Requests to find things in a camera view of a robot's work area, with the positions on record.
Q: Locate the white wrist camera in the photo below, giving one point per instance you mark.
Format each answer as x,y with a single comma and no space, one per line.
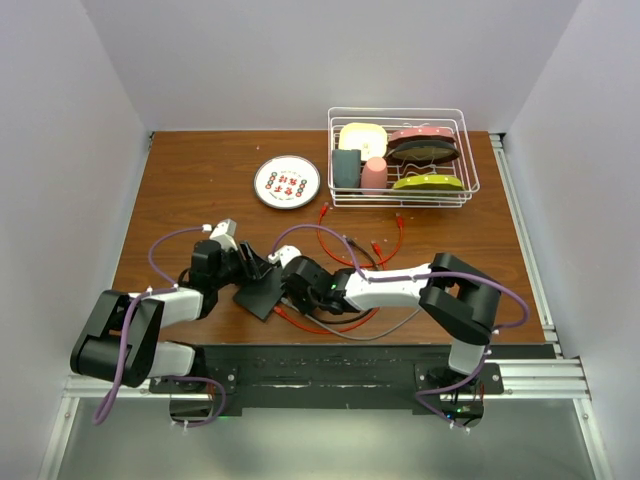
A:
282,254
223,233

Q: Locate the aluminium frame rail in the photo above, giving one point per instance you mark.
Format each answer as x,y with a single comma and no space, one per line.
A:
559,378

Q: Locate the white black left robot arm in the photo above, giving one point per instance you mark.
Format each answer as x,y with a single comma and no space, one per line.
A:
120,340

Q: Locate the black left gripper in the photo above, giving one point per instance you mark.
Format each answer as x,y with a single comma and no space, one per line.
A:
257,265

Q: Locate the dark teal cup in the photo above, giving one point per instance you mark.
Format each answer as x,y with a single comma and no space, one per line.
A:
346,168

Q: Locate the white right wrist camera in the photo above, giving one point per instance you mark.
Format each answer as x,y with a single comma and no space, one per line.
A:
282,254

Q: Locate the pink cup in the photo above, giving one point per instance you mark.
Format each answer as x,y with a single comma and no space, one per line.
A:
374,174

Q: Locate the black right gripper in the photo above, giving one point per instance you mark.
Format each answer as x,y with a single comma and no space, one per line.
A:
300,304

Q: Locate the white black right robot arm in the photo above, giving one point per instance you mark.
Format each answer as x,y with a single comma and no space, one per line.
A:
461,299

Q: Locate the pink plate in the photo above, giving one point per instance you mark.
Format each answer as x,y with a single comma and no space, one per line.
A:
444,134

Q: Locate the white wire dish rack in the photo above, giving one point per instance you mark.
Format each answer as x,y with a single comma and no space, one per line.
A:
394,119

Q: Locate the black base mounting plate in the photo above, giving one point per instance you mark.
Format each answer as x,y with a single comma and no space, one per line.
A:
317,376

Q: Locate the white patterned round plate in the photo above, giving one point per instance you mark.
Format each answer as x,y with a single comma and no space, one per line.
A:
287,182

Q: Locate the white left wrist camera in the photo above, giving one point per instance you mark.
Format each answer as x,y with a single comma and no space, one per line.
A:
223,233

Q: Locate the yellow-green plate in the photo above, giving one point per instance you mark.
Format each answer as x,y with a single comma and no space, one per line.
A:
436,182

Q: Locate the cream square bowl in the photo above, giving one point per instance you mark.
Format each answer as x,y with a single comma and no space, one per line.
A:
370,139

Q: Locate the black network switch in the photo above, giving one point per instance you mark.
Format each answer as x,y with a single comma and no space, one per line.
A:
260,297

